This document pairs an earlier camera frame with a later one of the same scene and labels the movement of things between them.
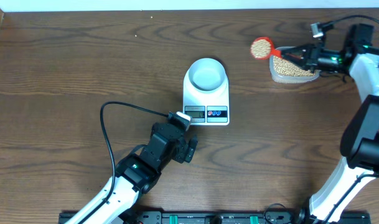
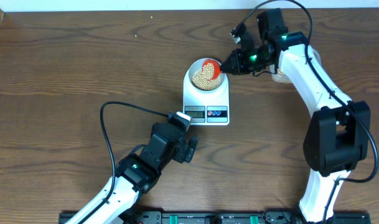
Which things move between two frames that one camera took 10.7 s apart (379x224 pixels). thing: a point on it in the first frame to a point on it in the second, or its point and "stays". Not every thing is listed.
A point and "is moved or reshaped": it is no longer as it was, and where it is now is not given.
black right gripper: x=313 y=51 to x=239 y=68
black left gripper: x=183 y=149 stays
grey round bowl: x=206 y=74 stays
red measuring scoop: x=262 y=48 is moved or reshaped
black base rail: x=231 y=217 stays
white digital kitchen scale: x=206 y=93 stays
